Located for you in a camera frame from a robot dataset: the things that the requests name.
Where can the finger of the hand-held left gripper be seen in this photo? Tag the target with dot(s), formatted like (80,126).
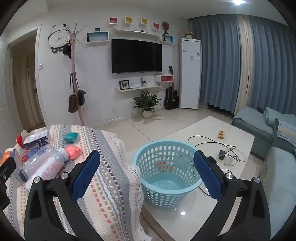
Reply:
(5,185)

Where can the orange white container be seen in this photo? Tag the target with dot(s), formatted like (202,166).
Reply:
(5,156)

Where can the coral clay bag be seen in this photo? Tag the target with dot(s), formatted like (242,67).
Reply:
(74,151)

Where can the framed butterfly picture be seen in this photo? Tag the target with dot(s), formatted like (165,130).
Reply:
(124,85)

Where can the striped cushion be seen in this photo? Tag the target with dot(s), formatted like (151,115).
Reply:
(286,132)

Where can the yellow cube wall shelf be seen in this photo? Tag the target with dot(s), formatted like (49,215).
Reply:
(128,20)
(144,21)

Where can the blue packet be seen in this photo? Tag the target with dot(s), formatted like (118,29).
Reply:
(22,156)

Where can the hallway door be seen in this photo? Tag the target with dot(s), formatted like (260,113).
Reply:
(25,92)

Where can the small blue box shelf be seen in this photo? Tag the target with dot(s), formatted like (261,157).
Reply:
(167,38)

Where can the blue white milk carton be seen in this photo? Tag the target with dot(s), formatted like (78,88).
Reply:
(34,142)

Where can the small decoration on air conditioner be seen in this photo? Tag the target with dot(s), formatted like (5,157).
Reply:
(189,34)

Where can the white light switch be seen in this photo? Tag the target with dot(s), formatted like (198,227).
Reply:
(40,67)

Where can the potted green plant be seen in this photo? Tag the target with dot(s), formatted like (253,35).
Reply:
(146,103)

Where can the teal clay bag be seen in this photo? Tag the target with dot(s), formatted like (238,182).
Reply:
(71,137)

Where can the pink coat rack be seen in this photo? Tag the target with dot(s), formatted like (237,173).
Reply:
(73,64)

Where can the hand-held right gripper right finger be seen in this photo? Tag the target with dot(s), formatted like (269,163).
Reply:
(207,176)

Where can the pink cube wall shelf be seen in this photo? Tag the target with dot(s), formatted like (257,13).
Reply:
(113,20)
(156,26)

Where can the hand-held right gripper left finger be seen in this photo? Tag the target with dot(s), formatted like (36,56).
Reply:
(86,176)

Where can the grey-blue sofa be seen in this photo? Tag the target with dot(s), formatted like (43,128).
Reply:
(249,125)

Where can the low white wall shelf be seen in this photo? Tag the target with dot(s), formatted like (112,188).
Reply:
(138,88)

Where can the white refrigerator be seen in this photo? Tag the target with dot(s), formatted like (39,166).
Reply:
(190,76)

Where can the white black wall clock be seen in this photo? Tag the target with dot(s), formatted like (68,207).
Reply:
(57,38)

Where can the cream curtain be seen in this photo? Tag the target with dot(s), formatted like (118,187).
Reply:
(245,64)

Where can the black acoustic guitar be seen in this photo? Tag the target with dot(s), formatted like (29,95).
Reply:
(171,98)

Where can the small black hanging bag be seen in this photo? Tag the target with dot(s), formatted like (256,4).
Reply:
(81,98)

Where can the white plastic bottle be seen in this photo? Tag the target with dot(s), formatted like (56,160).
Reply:
(41,166)

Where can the curved white wall shelf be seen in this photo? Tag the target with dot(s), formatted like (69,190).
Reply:
(136,32)

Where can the striped woven tablecloth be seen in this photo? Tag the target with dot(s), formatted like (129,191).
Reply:
(111,185)

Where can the folded teal blanket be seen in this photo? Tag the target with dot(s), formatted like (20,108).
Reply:
(272,117)

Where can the white coffee table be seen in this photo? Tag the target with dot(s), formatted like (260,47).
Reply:
(203,125)

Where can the ceiling light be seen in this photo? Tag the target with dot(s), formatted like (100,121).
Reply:
(239,1)

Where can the colourful puzzle cube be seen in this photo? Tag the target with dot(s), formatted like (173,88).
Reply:
(221,134)

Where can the light blue plastic basket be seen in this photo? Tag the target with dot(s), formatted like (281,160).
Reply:
(161,184)

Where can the long blue box shelf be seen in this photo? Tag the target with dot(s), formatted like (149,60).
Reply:
(97,37)

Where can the brown hanging bag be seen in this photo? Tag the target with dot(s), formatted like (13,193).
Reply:
(73,104)

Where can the red cup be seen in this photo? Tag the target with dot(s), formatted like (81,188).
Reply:
(19,141)

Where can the small shelf figurines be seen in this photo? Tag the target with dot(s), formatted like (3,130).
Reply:
(144,83)

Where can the white door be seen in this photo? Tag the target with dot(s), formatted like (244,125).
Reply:
(5,104)

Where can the black wall television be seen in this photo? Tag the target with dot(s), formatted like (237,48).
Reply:
(136,55)

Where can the pink white box shelf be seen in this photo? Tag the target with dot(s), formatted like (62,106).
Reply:
(164,78)

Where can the black power adapter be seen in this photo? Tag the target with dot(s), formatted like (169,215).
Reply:
(222,154)

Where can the blue curtain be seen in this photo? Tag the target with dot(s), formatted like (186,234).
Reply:
(272,69)
(217,64)

